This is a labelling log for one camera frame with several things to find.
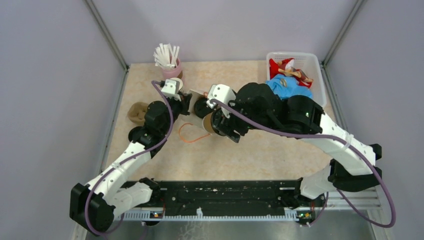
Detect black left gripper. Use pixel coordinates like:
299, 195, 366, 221
160, 90, 192, 135

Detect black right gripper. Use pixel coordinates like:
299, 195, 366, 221
213, 97, 276, 143

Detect cream paper takeout bag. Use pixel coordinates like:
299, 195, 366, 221
178, 87, 220, 144

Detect brown paper coffee cup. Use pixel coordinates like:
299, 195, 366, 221
202, 112, 220, 135

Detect brown pulp cup carrier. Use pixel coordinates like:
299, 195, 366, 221
127, 102, 149, 126

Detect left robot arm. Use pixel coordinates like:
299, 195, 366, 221
69, 93, 193, 236

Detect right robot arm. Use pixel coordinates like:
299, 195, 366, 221
207, 82, 382, 206

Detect stack of brown paper cups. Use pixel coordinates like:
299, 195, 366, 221
177, 78, 184, 92

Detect pink straw holder cup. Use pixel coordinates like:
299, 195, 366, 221
162, 58, 184, 80

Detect stack of black lids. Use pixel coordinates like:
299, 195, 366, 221
128, 126, 144, 142

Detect white wrapped straws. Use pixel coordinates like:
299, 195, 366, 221
153, 43, 180, 71

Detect blue cartoon cloth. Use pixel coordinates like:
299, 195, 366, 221
265, 74, 313, 100

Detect red patterned cloth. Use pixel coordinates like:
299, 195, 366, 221
268, 58, 314, 89

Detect white plastic basket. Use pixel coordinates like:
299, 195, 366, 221
266, 51, 327, 108

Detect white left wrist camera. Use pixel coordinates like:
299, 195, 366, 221
161, 77, 181, 100

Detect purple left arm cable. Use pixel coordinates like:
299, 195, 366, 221
83, 80, 175, 240

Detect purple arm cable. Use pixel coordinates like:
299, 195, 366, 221
83, 80, 175, 240
210, 98, 397, 229

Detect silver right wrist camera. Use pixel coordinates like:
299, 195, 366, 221
206, 84, 236, 112

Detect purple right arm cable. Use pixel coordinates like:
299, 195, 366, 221
210, 98, 397, 229

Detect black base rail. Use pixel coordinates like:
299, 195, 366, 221
112, 179, 345, 218

